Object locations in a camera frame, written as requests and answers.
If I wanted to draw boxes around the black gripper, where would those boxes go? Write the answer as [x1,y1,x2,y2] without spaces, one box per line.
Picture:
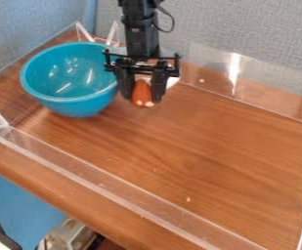
[103,18,180,104]

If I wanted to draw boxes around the brown and white toy mushroom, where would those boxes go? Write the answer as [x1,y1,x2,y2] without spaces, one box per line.
[130,62,182,108]

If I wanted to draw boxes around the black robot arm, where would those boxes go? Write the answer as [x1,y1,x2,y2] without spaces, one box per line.
[102,0,182,104]

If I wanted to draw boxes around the blue plastic bowl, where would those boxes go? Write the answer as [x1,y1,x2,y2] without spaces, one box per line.
[20,42,118,118]

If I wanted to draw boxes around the grey white box under table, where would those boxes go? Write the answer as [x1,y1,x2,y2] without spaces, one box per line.
[35,218,96,250]

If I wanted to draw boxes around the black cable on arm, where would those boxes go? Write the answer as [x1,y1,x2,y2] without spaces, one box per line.
[151,3,176,34]

